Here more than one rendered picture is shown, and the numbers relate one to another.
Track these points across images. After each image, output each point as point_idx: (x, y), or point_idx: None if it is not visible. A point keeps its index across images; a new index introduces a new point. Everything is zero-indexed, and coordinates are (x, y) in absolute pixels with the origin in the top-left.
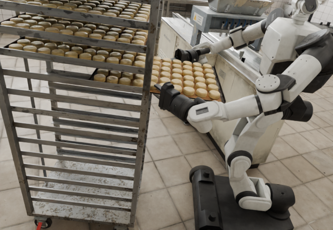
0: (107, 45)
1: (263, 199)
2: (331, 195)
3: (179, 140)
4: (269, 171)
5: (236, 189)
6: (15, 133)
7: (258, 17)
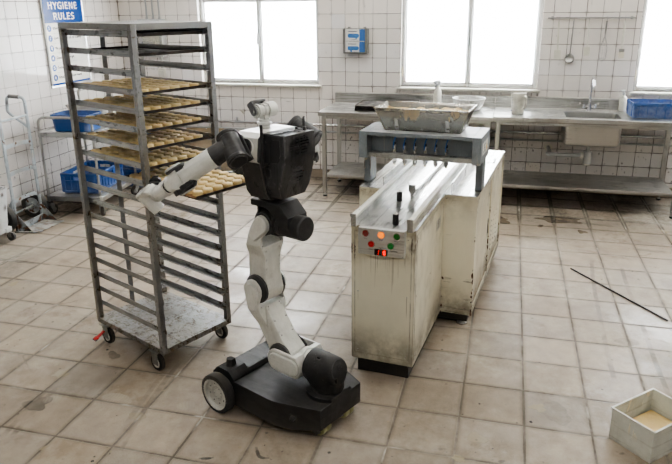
0: (126, 146)
1: (288, 355)
2: (488, 443)
3: (331, 321)
4: (420, 387)
5: (267, 337)
6: (90, 223)
7: (447, 135)
